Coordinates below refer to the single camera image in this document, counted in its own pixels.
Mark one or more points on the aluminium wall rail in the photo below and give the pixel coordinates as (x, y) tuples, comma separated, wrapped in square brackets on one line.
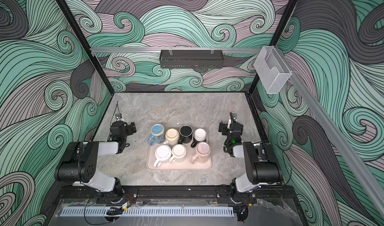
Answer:
[(369, 183), (171, 49)]

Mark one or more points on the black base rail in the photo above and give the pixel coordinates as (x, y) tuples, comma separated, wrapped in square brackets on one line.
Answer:
[(221, 194)]

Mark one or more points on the black wall shelf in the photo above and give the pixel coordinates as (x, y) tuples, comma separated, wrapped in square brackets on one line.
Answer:
[(191, 59)]

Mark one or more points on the blue butterfly mug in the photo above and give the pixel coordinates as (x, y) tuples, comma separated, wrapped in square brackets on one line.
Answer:
[(157, 135)]

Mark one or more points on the pink iridescent mug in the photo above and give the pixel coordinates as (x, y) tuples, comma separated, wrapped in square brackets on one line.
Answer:
[(202, 155)]

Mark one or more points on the cream white mug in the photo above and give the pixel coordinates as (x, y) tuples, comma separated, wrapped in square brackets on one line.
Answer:
[(179, 153)]

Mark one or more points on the pink rectangular tray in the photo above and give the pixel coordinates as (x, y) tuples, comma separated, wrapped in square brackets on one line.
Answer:
[(186, 165)]

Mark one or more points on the small white black-handled mug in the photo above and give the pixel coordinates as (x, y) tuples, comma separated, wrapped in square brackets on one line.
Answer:
[(200, 135)]

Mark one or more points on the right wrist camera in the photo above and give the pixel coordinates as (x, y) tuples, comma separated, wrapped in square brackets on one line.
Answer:
[(233, 118)]

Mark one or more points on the aluminium wall rail right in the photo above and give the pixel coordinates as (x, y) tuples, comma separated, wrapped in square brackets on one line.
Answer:
[(369, 183)]

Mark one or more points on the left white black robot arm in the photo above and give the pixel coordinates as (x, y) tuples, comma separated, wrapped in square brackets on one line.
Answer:
[(79, 161)]

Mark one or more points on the clear acrylic wall holder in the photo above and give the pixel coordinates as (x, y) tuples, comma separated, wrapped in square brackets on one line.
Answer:
[(272, 68)]

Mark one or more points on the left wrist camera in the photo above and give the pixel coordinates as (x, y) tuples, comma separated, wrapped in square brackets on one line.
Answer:
[(119, 117)]

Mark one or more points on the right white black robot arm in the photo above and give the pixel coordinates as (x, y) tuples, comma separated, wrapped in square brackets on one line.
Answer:
[(262, 168)]

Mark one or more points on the black mug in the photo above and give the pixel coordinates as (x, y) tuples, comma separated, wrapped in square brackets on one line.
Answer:
[(186, 134)]

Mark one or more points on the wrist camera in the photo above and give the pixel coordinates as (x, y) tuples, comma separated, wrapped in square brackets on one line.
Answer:
[(233, 118), (119, 117)]

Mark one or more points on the aluminium wall rail back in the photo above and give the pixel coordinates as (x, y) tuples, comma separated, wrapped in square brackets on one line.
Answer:
[(171, 49)]

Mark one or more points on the white slotted cable duct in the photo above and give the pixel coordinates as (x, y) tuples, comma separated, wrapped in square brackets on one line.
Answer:
[(151, 212)]

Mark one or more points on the cream speckled mug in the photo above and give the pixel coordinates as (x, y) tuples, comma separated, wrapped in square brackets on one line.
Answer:
[(172, 137)]

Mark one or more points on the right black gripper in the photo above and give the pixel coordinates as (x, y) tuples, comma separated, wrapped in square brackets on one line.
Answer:
[(224, 128)]

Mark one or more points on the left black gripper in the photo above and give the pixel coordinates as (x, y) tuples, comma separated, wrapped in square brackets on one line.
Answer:
[(130, 128)]

